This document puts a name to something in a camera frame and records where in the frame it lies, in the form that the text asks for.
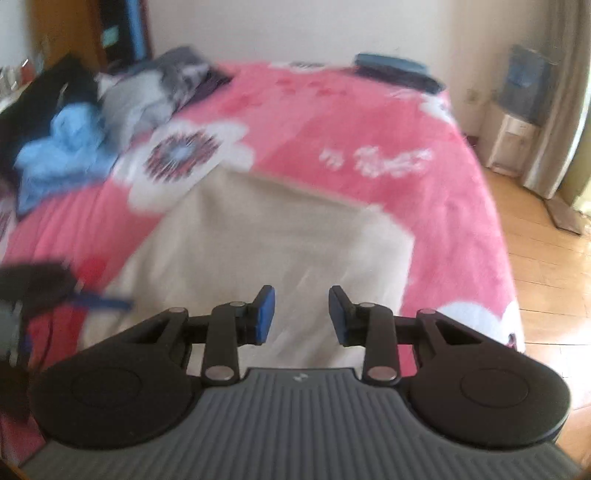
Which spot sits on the wall socket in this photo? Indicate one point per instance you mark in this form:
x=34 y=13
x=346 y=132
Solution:
x=473 y=96

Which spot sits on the brown doormat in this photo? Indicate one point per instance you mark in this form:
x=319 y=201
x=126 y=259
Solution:
x=563 y=217

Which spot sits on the grey sweater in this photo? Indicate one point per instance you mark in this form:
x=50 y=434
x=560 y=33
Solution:
x=134 y=106

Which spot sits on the white water dispenser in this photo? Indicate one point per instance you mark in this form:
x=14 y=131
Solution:
x=510 y=143

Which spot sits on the light blue shirt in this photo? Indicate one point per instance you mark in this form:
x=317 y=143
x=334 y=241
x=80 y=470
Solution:
x=64 y=147

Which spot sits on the black garment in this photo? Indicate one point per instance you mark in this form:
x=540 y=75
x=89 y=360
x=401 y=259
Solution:
x=41 y=101

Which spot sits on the beige curtain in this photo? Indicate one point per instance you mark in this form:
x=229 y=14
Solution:
x=563 y=92

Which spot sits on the dark blue folded cloth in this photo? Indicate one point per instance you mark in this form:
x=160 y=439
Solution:
x=397 y=71

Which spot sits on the wooden door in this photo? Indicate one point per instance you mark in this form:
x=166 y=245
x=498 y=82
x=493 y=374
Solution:
x=64 y=27

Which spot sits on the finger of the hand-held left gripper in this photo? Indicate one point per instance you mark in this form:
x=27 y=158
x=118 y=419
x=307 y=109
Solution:
x=101 y=303

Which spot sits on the pink floral blanket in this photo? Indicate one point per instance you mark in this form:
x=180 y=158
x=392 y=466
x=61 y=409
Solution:
x=323 y=124

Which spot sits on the beige pants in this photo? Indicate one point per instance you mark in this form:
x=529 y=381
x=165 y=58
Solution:
x=258 y=230

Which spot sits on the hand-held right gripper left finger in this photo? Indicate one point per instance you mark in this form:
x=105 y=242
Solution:
x=265 y=314

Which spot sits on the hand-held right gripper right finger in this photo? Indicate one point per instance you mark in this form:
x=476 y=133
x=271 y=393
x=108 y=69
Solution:
x=339 y=314

